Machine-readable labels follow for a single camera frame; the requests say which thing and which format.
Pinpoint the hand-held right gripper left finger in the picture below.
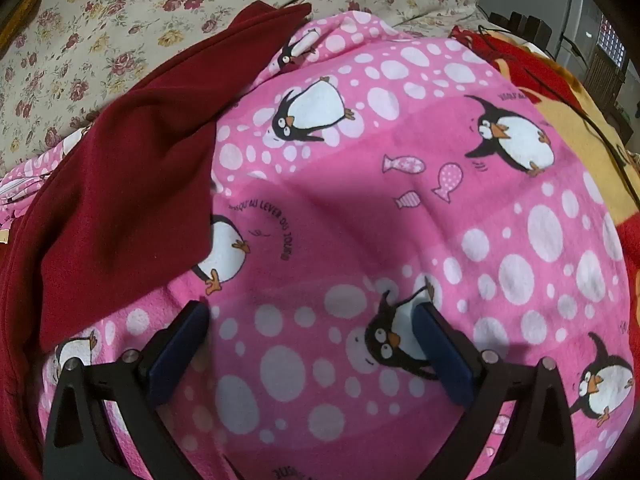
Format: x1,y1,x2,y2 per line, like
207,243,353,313
42,300,211,480

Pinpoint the pink penguin printed blanket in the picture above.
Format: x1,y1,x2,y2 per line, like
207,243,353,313
0,12,636,480

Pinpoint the dark red shirt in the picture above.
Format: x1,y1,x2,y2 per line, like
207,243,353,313
0,2,313,480

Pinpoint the window grille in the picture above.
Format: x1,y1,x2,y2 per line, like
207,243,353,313
595,15,628,68

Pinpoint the red and yellow printed blanket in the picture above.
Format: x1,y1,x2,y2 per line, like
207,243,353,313
447,25,640,341

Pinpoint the dark wooden cabinet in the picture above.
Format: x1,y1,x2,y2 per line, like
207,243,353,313
582,52,626,111

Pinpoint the black cable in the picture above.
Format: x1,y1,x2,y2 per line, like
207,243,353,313
475,22,640,201

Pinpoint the floral bedsheet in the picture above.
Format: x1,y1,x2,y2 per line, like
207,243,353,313
0,0,481,176

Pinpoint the dark wooden chair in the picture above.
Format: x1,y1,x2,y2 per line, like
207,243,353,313
487,10,553,53

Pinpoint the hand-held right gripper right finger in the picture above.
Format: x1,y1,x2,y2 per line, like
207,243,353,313
412,302,576,480

